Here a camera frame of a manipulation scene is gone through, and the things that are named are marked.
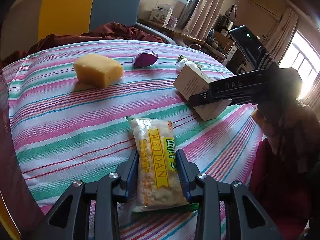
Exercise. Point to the maroon blanket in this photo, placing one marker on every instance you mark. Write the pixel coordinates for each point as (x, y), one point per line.
(108, 31)

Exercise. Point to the wooden side desk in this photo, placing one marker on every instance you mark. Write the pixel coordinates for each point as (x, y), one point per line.
(180, 36)

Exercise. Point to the tricolour headboard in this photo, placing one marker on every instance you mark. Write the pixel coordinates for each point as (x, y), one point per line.
(33, 20)

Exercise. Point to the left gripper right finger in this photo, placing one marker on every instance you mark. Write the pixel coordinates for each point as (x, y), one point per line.
(245, 217)

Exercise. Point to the striped bed sheet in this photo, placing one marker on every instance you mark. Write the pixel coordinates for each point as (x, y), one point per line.
(64, 130)

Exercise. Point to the person right hand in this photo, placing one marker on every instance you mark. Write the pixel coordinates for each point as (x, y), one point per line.
(298, 120)

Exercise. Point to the Weidan cracker pack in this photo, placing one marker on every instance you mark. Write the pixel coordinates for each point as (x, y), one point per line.
(158, 184)

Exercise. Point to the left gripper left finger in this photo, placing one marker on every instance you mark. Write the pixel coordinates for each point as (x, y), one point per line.
(69, 216)

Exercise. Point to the green tea sachet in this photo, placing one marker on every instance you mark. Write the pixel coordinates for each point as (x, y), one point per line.
(181, 58)

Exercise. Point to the white plastic ball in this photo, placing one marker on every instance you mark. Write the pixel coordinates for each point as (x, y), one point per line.
(181, 65)

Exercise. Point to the purple snack packet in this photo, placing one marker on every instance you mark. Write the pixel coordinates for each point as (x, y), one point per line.
(145, 59)

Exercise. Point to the gold tin box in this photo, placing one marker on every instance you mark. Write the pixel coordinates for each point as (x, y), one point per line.
(20, 214)

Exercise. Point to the yellow sponge block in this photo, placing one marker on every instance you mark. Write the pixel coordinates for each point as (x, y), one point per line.
(97, 70)

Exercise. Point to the beige paper box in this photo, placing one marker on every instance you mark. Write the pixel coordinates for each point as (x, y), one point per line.
(191, 81)

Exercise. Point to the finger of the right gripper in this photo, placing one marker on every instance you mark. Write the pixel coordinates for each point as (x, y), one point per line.
(205, 98)

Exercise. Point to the grey bed frame rail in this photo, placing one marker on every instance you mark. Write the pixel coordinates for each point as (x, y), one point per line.
(151, 31)

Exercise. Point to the white carton on desk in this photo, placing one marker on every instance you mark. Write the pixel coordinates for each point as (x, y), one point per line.
(161, 14)

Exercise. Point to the pink curtain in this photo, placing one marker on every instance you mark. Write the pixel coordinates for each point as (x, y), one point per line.
(198, 16)

